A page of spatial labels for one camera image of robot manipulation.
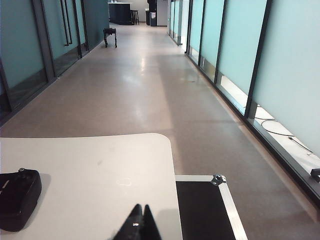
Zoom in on black trash bin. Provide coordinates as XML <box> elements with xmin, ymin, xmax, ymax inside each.
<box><xmin>145</xmin><ymin>9</ymin><xmax>159</xmax><ymax>27</ymax></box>

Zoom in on long vertical door handle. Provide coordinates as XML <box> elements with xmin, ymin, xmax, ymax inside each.
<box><xmin>60</xmin><ymin>0</ymin><xmax>74</xmax><ymax>47</ymax></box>

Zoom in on dark blue bar counter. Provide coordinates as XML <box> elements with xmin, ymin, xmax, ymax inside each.
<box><xmin>107</xmin><ymin>1</ymin><xmax>132</xmax><ymax>26</ymax></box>

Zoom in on black flight case aluminium edges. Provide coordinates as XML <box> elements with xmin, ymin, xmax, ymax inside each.
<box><xmin>174</xmin><ymin>173</ymin><xmax>249</xmax><ymax>240</ymax></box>

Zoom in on thin black floor cable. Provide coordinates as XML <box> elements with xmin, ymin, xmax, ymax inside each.
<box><xmin>259</xmin><ymin>119</ymin><xmax>314</xmax><ymax>155</ymax></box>

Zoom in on black remote control with joysticks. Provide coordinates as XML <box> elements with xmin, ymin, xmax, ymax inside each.
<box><xmin>0</xmin><ymin>168</ymin><xmax>43</xmax><ymax>233</ymax></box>

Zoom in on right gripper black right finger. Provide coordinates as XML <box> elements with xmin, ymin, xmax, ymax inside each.
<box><xmin>142</xmin><ymin>204</ymin><xmax>164</xmax><ymax>240</ymax></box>

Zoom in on dark wooden bar stool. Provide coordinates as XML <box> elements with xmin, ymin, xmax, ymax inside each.
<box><xmin>129</xmin><ymin>9</ymin><xmax>140</xmax><ymax>26</ymax></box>

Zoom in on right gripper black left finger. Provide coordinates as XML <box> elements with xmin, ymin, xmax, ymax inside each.
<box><xmin>109</xmin><ymin>203</ymin><xmax>146</xmax><ymax>240</ymax></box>

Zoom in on black quadruped robot dog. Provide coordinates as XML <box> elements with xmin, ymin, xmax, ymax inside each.
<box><xmin>102</xmin><ymin>27</ymin><xmax>119</xmax><ymax>49</ymax></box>

